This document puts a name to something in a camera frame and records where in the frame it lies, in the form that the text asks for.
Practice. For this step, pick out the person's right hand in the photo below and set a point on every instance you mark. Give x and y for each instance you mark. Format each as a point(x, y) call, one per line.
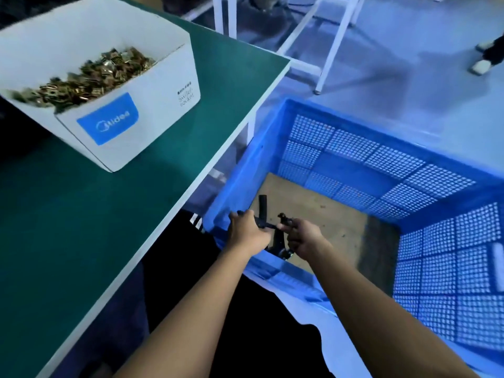
point(307, 236)

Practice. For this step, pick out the person's left hand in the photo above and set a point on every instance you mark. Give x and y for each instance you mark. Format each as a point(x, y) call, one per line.
point(246, 233)

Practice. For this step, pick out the person's right fingers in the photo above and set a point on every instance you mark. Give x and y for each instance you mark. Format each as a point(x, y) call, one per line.
point(289, 232)

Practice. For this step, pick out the person's left fingers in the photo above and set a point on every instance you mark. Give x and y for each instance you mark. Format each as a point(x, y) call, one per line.
point(242, 216)

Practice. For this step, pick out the person's right forearm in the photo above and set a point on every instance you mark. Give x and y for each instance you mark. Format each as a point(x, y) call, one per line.
point(378, 322)

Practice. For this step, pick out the person's left forearm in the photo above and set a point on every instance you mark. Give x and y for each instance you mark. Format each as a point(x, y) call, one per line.
point(185, 322)

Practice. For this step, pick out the brown cardboard sheet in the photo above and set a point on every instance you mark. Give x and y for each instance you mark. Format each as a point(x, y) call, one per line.
point(326, 224)

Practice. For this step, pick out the person's black trousers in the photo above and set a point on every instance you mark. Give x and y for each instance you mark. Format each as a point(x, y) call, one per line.
point(236, 310)

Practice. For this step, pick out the blue plastic crate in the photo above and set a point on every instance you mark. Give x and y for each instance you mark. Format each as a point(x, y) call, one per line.
point(393, 184)

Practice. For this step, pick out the green table mat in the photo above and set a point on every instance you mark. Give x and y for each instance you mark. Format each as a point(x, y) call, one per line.
point(118, 200)

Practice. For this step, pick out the white cardboard box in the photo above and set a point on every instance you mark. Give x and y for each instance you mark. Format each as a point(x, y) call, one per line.
point(145, 98)

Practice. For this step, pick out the pile of brass metal parts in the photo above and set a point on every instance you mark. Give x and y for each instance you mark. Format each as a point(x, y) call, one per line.
point(86, 80)

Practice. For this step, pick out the white metal table frame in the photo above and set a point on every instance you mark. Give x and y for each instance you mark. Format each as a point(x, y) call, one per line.
point(315, 43)

